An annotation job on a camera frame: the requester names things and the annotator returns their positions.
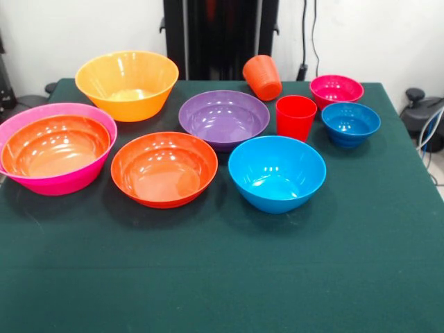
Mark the purple bowl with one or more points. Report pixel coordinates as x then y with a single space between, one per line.
222 118

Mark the light blue bowl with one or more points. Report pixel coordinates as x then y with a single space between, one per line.
274 180

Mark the red-orange bowl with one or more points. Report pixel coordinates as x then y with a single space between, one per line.
163 173
55 149

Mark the red cup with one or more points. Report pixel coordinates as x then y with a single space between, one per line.
295 121

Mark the orange cup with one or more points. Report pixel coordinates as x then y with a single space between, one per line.
263 81

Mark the small dark blue bowl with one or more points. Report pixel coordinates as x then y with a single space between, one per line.
350 121

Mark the large orange bowl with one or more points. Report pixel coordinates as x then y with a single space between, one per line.
104 79

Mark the large pink bowl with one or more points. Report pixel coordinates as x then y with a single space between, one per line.
69 184

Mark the dark green table cloth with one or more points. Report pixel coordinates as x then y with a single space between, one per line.
222 270

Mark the small pink bowl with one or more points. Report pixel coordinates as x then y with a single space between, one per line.
334 89

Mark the black office chair base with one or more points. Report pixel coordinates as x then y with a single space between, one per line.
24 107
416 114

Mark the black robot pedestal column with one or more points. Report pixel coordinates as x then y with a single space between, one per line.
222 34

